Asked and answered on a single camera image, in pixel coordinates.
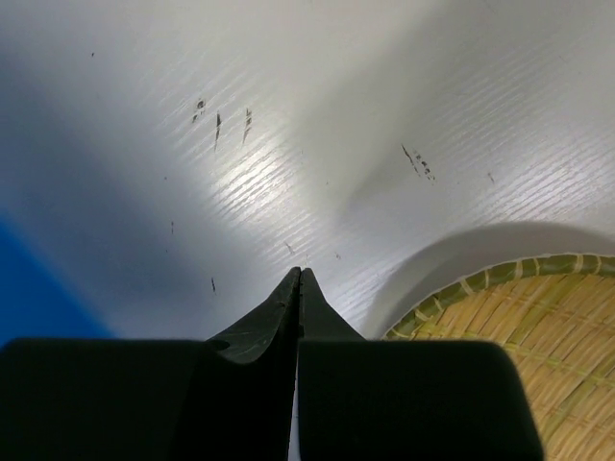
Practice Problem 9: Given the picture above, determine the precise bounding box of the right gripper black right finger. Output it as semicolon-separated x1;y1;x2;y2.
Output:
297;269;545;460

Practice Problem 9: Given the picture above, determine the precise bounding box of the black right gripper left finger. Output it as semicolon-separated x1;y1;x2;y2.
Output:
1;268;301;460

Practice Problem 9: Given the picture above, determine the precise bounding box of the yellow woven bamboo plate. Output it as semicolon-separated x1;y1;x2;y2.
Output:
384;254;614;460

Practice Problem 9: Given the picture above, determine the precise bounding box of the blue plastic bin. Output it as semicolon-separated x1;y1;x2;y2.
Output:
1;187;120;346

